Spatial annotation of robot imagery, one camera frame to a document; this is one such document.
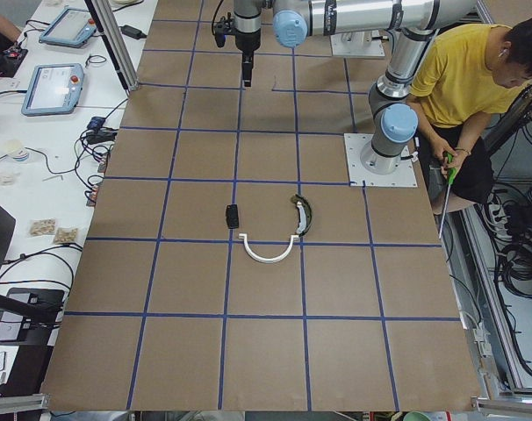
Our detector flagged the blue teach pendant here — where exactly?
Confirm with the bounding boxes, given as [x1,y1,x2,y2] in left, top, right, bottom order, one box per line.
[21,63,84,117]
[39,6,97,48]

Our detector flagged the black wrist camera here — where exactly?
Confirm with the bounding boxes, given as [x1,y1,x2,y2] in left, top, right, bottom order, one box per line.
[212,17,232,48]

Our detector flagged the near blue teach pendant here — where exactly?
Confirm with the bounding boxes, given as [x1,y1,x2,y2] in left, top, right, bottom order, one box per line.
[21,63,84,117]

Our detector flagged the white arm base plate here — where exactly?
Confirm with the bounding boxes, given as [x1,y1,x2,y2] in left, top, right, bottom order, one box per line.
[343,133,418,188]

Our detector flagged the bag of small parts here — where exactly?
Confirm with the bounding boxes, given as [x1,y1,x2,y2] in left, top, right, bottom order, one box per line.
[53,227,79,245]
[28,218,57,237]

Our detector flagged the curved brake shoe part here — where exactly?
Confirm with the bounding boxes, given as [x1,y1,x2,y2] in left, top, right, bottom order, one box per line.
[291,194,313,237]

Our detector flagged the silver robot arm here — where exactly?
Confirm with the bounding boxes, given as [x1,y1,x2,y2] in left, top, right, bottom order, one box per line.
[212,0,475,175]

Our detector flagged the far blue teach pendant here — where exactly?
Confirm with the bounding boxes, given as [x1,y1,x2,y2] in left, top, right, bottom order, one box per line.
[39,6,97,48]

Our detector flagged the white curved plastic bracket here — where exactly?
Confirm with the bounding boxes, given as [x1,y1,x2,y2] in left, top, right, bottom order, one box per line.
[238,233,299,264]

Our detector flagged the black device on stand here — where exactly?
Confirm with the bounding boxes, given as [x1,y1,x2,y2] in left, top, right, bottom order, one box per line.
[0,288,65,346]

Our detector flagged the aluminium frame post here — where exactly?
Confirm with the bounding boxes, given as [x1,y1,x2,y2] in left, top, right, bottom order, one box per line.
[85,0,139,92]

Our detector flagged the coiled black cables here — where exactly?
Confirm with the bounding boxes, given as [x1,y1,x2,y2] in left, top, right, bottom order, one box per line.
[496,239,532,299]

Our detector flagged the white power strip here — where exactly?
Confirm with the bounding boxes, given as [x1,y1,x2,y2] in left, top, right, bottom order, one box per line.
[488,196,510,240]

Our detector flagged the black power adapter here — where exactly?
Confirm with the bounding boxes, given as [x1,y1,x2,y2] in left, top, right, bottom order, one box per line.
[120,25,147,39]

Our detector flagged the white paper cup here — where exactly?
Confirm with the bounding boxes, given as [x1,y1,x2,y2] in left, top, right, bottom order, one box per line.
[4,139,30,162]

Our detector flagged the black rectangular plastic part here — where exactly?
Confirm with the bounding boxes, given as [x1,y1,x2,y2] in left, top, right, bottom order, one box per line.
[226,203,240,229]

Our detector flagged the person in yellow shirt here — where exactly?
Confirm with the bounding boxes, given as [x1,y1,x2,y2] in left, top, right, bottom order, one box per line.
[406,18,532,215]

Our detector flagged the green handled grabber stick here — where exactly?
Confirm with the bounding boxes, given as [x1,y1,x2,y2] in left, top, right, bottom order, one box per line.
[438,168,457,239]

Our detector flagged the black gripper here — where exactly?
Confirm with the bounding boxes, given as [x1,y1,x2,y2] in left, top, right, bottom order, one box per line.
[235,31,261,87]

